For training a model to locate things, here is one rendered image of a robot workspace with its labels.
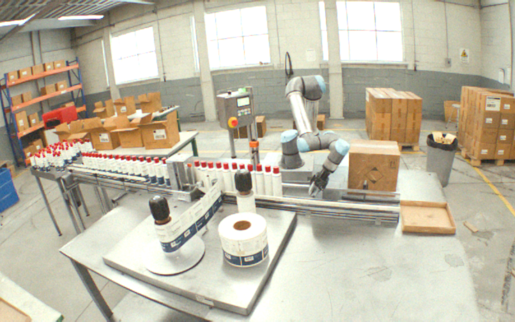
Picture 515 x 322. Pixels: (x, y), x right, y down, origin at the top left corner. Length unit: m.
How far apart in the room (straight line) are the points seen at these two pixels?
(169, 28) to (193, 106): 2.26
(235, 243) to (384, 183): 0.96
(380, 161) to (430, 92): 5.79
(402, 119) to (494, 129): 1.62
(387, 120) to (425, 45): 2.97
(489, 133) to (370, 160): 3.37
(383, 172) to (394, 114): 3.18
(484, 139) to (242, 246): 4.20
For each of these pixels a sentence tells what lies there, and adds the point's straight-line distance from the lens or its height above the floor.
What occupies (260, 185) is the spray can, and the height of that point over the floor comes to 0.97.
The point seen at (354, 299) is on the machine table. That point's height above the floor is 0.83.
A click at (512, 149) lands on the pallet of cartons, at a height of 0.30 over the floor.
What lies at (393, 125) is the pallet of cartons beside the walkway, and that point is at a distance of 4.86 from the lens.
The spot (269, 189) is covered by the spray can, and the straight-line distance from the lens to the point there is 1.62.
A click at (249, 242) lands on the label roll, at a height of 1.01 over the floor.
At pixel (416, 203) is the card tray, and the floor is 0.85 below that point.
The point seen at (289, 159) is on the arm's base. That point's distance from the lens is 1.93.
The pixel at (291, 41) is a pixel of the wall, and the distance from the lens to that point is 6.89.
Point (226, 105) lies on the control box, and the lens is 1.56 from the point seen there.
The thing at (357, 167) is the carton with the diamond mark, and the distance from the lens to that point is 1.68.
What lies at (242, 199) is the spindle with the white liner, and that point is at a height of 1.06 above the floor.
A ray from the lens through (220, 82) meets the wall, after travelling 7.40.
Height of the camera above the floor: 1.70
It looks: 22 degrees down
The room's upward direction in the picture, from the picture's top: 6 degrees counter-clockwise
